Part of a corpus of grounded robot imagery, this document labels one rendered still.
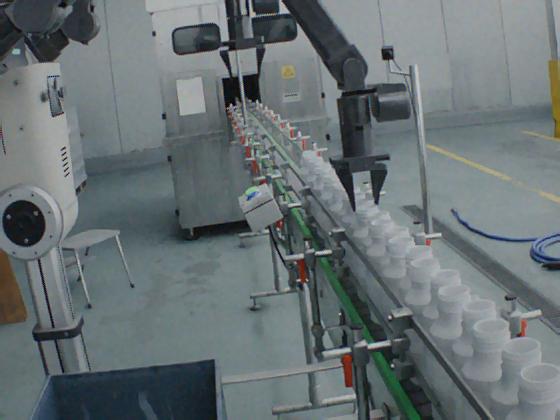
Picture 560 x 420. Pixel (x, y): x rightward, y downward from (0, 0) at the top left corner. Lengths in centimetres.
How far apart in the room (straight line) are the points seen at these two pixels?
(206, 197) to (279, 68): 122
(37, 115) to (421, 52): 1078
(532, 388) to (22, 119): 109
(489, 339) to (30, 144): 99
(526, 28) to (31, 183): 1168
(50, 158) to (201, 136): 455
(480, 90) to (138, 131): 571
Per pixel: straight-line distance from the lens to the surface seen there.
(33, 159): 142
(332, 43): 123
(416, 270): 90
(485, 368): 69
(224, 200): 605
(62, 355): 158
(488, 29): 1240
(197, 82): 594
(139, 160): 1157
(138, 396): 128
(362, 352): 87
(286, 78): 598
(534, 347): 66
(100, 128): 1163
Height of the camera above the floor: 143
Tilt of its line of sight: 12 degrees down
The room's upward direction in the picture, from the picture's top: 7 degrees counter-clockwise
